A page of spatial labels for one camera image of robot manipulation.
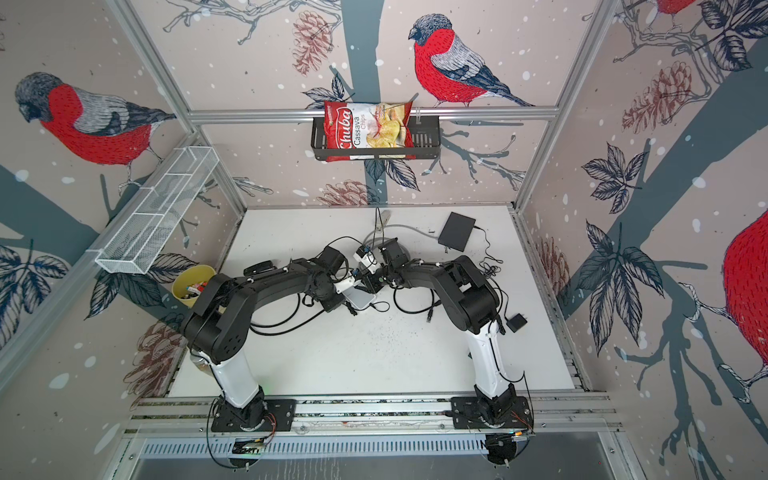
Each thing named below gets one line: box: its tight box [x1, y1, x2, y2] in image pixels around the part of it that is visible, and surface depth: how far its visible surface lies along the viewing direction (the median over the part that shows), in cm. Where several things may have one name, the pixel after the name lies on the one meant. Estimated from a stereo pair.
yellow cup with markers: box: [172, 265, 217, 309], surface depth 87 cm
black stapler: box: [243, 260, 277, 276], surface depth 103 cm
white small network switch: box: [342, 286, 376, 310], surface depth 94 cm
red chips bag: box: [324, 101, 416, 162], surface depth 90 cm
